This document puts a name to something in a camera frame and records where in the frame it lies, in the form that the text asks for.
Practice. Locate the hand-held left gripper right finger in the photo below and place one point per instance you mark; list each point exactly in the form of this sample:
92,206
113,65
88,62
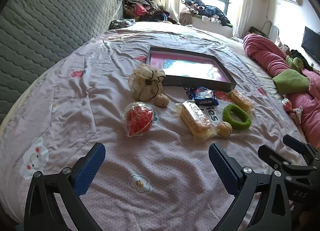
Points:
222,168

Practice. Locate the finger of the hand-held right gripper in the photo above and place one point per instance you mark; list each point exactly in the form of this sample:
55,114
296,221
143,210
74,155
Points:
292,142
268,152

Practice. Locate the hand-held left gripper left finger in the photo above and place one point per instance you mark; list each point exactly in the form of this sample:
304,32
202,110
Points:
90,168

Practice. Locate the walnut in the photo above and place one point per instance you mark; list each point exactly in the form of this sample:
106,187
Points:
161,100
224,129

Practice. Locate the orange cake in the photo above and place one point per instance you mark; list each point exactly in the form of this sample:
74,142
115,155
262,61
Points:
195,118
241,99

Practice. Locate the red ball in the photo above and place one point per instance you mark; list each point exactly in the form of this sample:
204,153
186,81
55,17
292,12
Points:
137,118

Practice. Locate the blue cookie packet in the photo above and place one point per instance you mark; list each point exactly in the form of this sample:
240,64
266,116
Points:
203,96

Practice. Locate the dark shallow cardboard box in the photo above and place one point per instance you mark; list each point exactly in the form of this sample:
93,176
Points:
200,82

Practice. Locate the person's right forearm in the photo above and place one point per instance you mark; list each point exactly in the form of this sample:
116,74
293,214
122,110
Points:
305,217

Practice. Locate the red blue snack wrapper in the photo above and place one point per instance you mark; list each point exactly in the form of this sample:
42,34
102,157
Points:
291,111

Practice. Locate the pink printed bed sheet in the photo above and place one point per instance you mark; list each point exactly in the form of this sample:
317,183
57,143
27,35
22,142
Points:
150,161

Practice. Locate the green cloth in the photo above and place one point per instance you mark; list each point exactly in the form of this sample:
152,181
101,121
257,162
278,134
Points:
290,79

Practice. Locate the dark cloth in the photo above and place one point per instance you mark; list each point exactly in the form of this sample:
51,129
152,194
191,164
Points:
300,57

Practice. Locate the pink quilt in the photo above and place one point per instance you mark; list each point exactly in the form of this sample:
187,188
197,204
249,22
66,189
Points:
265,56

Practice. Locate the black television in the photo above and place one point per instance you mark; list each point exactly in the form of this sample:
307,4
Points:
311,43

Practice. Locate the pink book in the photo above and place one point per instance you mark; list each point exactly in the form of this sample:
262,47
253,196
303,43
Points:
190,68

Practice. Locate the white chair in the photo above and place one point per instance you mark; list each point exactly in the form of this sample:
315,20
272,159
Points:
273,32

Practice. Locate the black bag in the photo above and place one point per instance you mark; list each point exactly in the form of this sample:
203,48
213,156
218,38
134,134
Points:
256,31

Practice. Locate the grey quilted headboard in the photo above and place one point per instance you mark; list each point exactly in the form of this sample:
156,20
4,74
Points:
50,33

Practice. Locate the dark patterned pillow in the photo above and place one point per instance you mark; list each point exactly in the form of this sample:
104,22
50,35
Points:
122,24

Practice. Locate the clothes pile on windowsill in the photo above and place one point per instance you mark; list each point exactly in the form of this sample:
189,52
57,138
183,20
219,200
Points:
210,11

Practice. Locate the clothes pile beside headboard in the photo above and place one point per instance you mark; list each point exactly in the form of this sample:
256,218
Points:
145,8

